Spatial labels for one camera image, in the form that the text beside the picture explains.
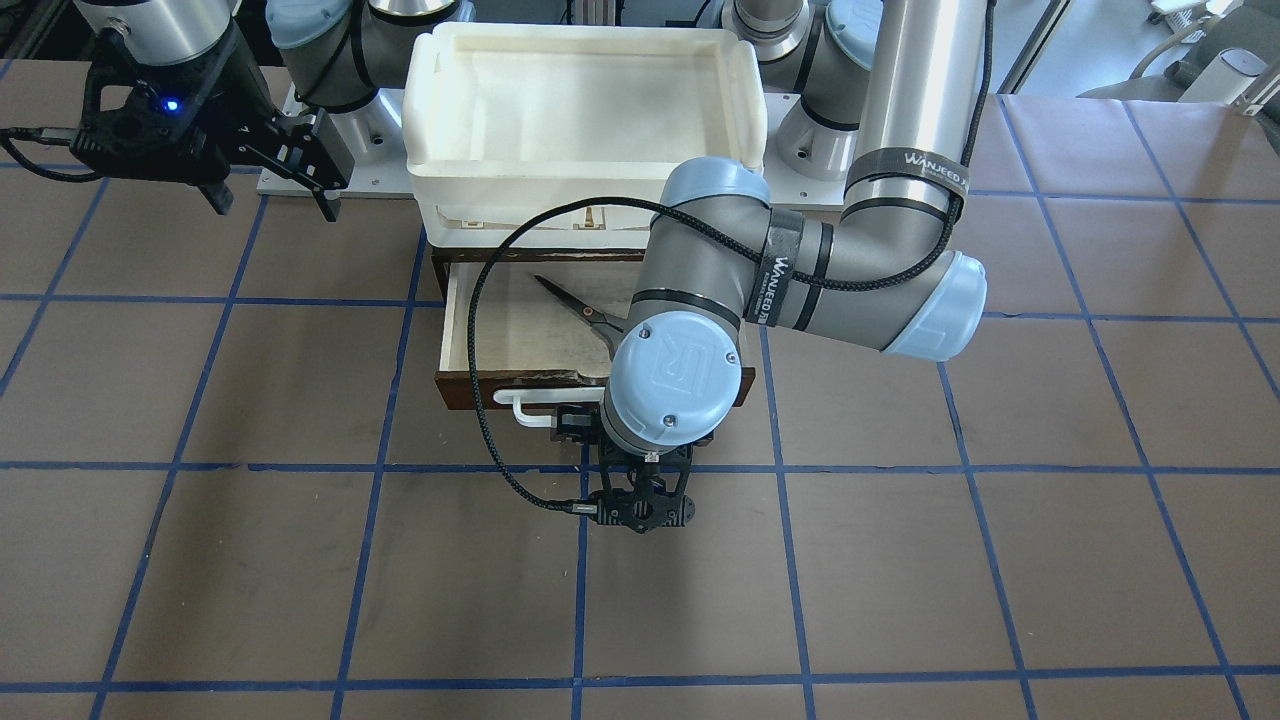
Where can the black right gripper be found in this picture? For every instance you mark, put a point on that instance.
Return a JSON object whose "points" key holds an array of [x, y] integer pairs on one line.
{"points": [[236, 112]]}

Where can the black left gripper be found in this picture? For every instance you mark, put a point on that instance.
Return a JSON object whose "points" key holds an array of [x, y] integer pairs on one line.
{"points": [[574, 423]]}

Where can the white drawer handle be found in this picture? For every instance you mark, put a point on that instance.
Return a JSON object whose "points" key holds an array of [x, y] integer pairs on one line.
{"points": [[533, 407]]}

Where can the grey orange handled scissors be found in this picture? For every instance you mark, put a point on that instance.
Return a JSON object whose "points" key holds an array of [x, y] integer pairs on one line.
{"points": [[585, 310]]}

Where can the light wooden drawer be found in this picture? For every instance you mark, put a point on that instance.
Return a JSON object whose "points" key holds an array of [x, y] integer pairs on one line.
{"points": [[525, 337]]}

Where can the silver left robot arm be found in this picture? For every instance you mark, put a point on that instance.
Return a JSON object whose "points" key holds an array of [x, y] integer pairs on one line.
{"points": [[882, 277]]}

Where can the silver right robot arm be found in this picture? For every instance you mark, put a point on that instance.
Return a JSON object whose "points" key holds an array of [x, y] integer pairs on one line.
{"points": [[342, 55]]}

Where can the dark brown wooden cabinet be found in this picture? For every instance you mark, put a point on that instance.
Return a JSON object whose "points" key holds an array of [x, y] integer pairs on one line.
{"points": [[520, 255]]}

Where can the white plastic tray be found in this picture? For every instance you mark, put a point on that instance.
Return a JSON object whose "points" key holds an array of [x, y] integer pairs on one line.
{"points": [[494, 54]]}

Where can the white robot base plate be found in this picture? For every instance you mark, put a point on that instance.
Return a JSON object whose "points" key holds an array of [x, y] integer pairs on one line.
{"points": [[490, 155]]}

